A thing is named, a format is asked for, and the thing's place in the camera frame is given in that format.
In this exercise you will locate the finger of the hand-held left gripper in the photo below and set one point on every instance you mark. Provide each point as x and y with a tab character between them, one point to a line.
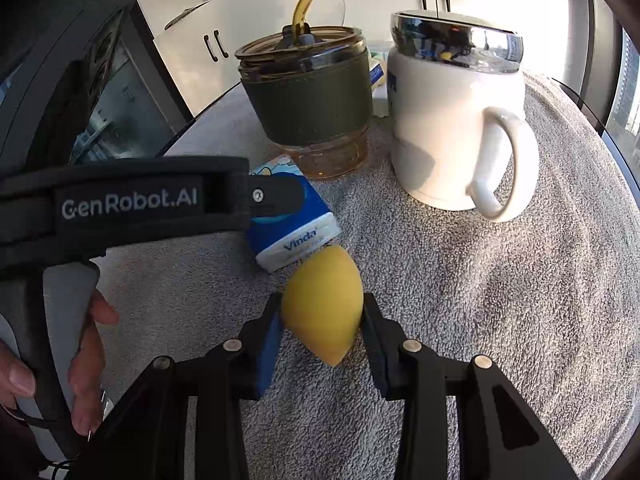
280	195

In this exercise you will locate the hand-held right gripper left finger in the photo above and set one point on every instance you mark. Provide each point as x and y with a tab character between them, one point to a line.
267	357

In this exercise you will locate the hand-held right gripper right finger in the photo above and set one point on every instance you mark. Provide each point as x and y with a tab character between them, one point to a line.
377	357

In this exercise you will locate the blue tissue pack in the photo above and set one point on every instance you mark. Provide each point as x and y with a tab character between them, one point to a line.
300	240

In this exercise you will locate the yellow teardrop makeup sponge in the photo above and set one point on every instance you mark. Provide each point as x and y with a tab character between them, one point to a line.
322	305

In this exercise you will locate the white ribbed tray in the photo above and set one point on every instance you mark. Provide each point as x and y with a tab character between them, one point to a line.
382	107

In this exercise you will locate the yellow tissue pack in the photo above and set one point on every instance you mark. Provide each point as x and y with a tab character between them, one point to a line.
378	72

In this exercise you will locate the person's left hand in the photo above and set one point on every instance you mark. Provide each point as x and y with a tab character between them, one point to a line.
90	360

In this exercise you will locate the amber glass cup dark sleeve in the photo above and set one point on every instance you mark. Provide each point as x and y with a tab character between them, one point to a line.
310	105

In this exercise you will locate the dark framed glass door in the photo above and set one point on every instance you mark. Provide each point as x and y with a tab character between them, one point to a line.
115	110

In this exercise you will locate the grey towel mat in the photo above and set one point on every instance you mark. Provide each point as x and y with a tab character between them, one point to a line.
475	310

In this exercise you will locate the white ceramic mug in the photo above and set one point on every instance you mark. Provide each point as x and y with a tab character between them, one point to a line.
440	135

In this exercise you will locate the amber glass straw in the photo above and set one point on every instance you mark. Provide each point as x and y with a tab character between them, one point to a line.
305	5

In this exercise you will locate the chrome mug lid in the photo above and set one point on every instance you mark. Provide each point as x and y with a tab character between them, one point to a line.
450	35

